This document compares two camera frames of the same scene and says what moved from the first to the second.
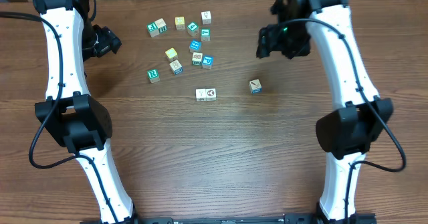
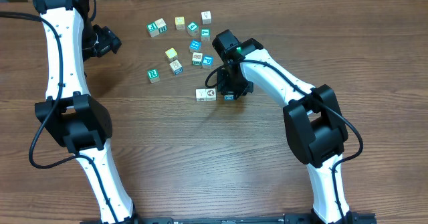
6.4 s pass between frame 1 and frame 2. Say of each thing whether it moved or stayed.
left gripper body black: stayed
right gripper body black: moved
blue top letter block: stayed
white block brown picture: stayed
